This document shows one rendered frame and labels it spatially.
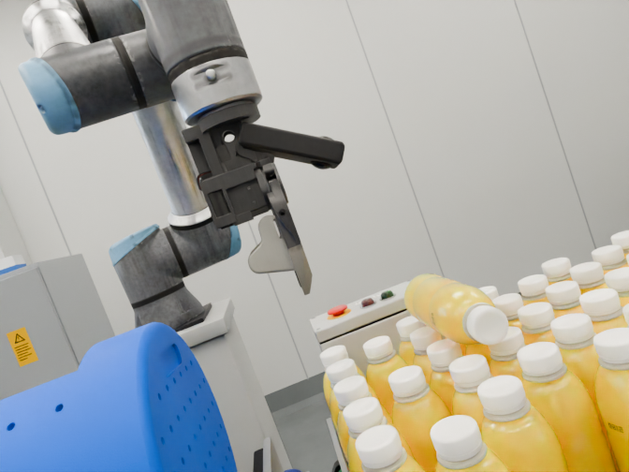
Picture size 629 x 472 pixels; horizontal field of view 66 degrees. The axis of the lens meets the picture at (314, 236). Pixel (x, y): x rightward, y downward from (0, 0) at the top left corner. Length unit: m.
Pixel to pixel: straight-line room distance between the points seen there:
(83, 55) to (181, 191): 0.69
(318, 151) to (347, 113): 2.94
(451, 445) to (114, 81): 0.53
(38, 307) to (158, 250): 1.01
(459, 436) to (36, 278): 2.00
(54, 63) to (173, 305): 0.82
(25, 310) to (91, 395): 1.82
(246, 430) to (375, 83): 2.69
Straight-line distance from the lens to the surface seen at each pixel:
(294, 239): 0.50
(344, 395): 0.58
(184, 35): 0.54
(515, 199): 3.80
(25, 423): 0.51
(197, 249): 1.35
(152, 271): 1.35
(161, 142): 1.26
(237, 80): 0.53
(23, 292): 2.29
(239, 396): 1.32
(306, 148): 0.53
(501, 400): 0.47
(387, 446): 0.45
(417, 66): 3.66
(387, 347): 0.68
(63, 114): 0.66
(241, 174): 0.52
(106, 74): 0.65
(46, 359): 2.31
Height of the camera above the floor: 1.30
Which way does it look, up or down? 4 degrees down
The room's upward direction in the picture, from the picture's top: 20 degrees counter-clockwise
